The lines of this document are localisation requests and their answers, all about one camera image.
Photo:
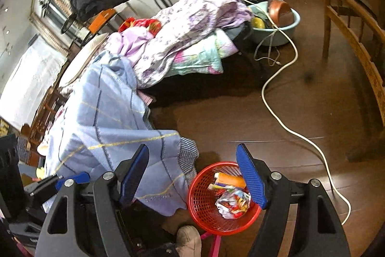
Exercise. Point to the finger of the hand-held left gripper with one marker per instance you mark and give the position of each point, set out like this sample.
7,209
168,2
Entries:
73,179

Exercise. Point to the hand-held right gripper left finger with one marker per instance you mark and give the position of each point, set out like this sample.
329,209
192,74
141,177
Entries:
135,175

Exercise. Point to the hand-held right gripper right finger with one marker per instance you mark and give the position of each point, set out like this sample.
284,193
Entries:
251,175

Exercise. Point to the orange yellow packet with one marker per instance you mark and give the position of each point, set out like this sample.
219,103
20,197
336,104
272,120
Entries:
231,180

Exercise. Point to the colourful wrapper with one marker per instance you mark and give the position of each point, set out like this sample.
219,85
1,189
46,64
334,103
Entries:
237,199

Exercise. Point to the red plastic basket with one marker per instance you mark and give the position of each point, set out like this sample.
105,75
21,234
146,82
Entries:
204,208

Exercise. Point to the blue gingham sheet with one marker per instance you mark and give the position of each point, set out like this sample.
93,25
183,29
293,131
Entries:
188,154

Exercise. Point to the blue checked blanket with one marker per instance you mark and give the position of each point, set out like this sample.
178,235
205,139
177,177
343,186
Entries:
105,124

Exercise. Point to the person's grey shoe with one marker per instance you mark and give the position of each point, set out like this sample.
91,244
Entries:
188,240

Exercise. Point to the white cover sheet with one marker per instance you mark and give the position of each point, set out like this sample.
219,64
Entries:
30,76

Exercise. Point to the cream pillow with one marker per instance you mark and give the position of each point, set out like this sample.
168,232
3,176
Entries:
81,64

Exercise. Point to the pastel floral blanket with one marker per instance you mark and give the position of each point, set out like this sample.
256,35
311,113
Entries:
198,58

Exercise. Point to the lilac cloth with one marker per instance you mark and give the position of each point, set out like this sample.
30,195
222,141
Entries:
129,43

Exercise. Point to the teal plastic basin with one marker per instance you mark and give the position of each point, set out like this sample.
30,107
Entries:
282,34

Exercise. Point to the red blanket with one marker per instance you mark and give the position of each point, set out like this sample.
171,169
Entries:
141,23

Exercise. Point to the yellow round object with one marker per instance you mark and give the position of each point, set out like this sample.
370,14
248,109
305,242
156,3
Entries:
258,22

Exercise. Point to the purple floral quilt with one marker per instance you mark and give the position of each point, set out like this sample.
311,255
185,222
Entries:
186,19

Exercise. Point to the copper pot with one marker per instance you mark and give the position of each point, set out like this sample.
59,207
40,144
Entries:
279,11

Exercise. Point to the wooden armchair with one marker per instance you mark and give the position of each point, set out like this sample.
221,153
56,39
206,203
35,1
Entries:
361,49

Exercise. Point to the pink plastic stool frame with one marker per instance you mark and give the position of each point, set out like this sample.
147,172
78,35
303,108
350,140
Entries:
216,245

